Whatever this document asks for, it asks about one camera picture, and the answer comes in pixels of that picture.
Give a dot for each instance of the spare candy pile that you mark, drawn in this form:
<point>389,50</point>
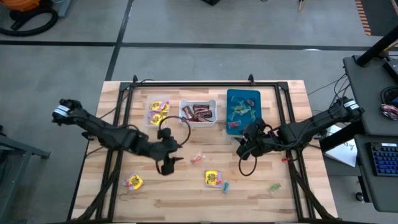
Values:
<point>389,111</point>

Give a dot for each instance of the orange shop vacuum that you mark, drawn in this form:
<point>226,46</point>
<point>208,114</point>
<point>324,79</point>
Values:
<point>18,4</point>

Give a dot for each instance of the grey metal table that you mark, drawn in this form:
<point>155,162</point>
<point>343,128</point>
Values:
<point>18,147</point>

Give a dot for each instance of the dark grey side table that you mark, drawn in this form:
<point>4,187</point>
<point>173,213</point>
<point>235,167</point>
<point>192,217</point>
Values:
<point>367,186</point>

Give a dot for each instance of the black equipment base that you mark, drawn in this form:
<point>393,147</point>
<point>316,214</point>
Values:
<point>211,2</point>

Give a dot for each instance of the black backlit keyboard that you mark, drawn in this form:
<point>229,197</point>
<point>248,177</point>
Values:
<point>385,160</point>

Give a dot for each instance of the blue plastic bin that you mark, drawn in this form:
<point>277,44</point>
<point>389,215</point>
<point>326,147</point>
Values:
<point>258,93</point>

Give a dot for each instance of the black aluminium table frame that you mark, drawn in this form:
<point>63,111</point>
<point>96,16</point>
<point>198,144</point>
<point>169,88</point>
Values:
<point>202,84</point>

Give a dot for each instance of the black pole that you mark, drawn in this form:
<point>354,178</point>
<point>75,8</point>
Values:
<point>376,48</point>

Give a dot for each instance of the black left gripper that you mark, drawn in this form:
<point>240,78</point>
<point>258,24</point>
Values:
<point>163,149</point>

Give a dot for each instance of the green clear-wrapped hard candy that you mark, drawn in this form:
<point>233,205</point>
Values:
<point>232,116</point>
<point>247,111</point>
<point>275,187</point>
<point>239,109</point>
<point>252,114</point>

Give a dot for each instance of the white plastic bin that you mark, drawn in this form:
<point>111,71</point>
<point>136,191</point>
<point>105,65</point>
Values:
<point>199,124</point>

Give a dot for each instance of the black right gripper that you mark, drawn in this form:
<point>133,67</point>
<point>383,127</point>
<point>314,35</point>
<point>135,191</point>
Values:
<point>261,140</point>

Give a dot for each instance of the grey desk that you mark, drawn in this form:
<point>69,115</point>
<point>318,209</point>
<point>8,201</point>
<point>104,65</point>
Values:
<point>363,81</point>

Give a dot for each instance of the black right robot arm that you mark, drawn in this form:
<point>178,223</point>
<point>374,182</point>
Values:
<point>311,124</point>

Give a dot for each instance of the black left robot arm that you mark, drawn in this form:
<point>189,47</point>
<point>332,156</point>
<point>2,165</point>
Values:
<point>102,133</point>

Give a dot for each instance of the dark mat with striped edge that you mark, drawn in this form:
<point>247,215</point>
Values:
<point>382,18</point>

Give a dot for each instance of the clear plastic bin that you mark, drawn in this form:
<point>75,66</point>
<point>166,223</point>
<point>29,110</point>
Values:
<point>147,98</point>

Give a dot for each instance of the black laptop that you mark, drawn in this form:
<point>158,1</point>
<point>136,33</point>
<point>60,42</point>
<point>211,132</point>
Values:
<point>392,70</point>

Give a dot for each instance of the red clear-wrapped hard candy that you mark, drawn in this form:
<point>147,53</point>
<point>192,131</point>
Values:
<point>234,124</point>
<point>197,158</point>
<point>250,102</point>

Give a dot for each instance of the small red tag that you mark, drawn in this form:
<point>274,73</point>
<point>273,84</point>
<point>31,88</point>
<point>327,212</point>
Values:
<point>284,159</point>

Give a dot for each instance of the black caster wheel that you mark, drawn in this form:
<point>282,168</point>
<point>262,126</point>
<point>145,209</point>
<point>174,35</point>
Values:
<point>359,197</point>

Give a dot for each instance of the grey power strip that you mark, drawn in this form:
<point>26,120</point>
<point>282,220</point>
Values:
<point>63,7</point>

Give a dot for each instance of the white paper sheet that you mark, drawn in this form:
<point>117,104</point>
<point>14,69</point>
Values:
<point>345,154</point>

